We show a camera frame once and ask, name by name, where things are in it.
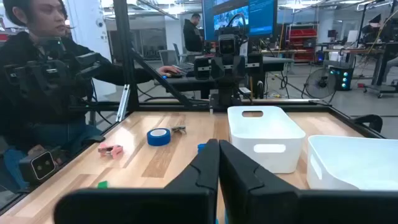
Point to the computer monitor blue screen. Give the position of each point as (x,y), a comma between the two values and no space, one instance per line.
(261,15)

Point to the silver aluminium bracket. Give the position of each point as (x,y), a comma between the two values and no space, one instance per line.
(123,102)

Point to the grey office desk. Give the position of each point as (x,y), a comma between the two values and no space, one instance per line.
(273,63)

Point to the pink staple remover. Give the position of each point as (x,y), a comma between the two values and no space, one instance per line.
(116,151)

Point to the blue masking tape roll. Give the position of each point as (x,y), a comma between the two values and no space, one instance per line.
(158,141)

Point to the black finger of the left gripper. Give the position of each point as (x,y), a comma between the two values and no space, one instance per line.
(217,68)
(238,67)

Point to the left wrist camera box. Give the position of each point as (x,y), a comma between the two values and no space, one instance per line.
(227,46)

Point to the white plastic storage bin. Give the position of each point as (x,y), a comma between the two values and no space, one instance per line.
(351,161)
(267,137)

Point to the person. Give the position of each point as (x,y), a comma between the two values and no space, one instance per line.
(192,37)
(31,109)

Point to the blue mini stapler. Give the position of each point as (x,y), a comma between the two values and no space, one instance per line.
(201,147)

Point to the black table-level camera box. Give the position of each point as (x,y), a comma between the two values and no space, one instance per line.
(40,165)

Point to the red storage shelf rack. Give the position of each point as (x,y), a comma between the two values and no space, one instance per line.
(300,32)

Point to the long bright green stapler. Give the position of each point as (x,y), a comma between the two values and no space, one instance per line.
(102,184)

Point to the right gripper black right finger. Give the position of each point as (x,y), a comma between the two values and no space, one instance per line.
(264,202)

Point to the black computer mouse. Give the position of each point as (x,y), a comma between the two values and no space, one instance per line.
(175,75)

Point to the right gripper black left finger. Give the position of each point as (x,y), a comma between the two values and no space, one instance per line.
(186,202)

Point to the black floor fan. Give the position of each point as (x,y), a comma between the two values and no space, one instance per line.
(320,83)

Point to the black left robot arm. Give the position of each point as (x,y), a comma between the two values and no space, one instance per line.
(228,93)

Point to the black computer keyboard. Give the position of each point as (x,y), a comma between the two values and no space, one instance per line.
(185,68)

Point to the computer tower with lights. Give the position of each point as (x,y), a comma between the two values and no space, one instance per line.
(337,77)

